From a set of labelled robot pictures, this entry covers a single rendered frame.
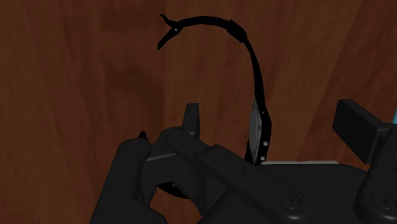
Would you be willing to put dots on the black wristwatch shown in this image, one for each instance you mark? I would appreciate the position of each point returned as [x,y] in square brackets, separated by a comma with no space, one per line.
[258,83]

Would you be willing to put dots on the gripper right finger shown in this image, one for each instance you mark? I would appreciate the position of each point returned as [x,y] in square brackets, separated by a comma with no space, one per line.
[359,130]

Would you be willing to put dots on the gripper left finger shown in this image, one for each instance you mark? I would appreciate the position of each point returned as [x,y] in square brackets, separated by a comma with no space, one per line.
[223,170]

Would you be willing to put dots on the light blue object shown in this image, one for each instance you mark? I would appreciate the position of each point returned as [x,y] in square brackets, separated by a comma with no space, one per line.
[395,116]

